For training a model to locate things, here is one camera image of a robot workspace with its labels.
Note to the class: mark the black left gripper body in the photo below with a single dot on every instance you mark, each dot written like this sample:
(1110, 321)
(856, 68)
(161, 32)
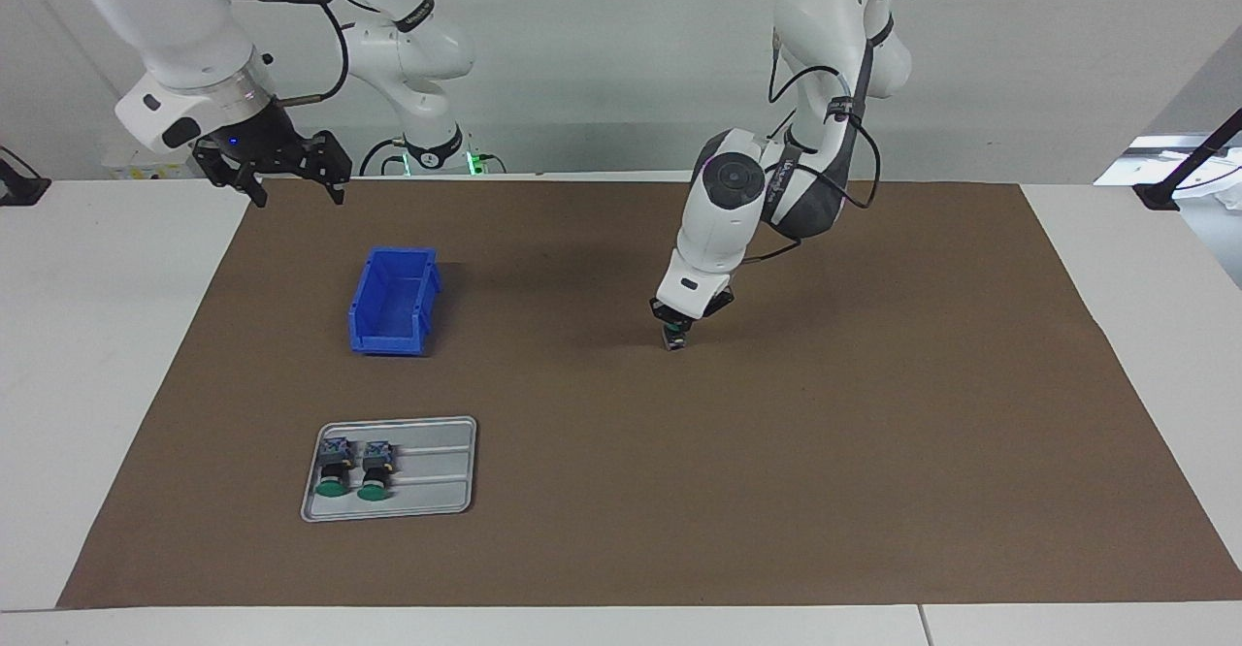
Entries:
(684, 318)

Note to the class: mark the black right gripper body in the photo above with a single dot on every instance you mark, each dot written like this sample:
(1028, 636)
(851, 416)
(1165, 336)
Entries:
(254, 137)

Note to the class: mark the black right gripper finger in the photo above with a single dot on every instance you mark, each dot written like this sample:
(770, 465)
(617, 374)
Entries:
(218, 163)
(325, 156)

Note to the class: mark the green push button switch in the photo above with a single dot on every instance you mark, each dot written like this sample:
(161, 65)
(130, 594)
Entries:
(375, 471)
(675, 344)
(334, 469)

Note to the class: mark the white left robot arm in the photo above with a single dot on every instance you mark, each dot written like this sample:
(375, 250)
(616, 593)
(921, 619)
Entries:
(723, 229)

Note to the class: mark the white box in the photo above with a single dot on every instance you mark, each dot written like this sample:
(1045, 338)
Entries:
(146, 169)

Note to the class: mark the brown table mat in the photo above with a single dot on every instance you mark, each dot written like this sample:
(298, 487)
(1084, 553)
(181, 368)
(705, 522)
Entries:
(679, 481)

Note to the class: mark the blue plastic bin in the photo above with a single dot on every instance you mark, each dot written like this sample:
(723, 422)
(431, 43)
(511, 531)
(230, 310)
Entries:
(393, 302)

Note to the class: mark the grey metal tray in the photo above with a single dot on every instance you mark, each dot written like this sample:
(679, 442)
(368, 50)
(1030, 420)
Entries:
(437, 476)

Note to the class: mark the black stand with rod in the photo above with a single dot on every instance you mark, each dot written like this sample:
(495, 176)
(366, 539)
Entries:
(1157, 195)

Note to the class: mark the black clamp mount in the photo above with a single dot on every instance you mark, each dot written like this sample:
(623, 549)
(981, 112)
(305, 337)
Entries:
(19, 188)

